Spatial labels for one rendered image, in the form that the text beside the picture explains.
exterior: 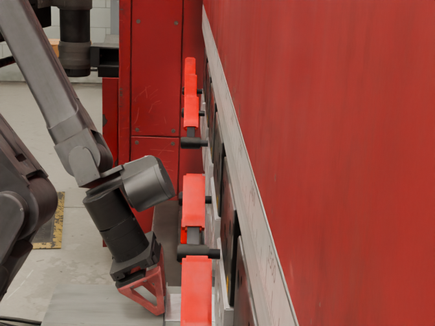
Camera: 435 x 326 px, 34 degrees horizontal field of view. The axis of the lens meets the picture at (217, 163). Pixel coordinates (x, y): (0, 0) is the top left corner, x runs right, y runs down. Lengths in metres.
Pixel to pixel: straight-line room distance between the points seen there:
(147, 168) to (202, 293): 0.53
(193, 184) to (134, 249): 0.36
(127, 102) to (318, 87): 1.64
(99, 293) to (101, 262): 2.48
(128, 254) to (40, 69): 0.30
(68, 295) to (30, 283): 2.31
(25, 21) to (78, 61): 1.31
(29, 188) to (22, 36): 0.46
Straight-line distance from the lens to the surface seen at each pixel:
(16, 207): 0.67
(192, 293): 0.51
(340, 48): 0.21
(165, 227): 1.75
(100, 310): 1.11
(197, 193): 0.70
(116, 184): 1.03
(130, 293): 1.06
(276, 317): 0.32
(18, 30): 1.11
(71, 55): 2.42
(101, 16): 8.08
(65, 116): 1.05
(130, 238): 1.04
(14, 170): 0.68
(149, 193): 1.01
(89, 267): 3.60
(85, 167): 1.02
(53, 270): 3.59
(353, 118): 0.19
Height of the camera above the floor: 1.53
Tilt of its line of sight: 17 degrees down
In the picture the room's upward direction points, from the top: 3 degrees clockwise
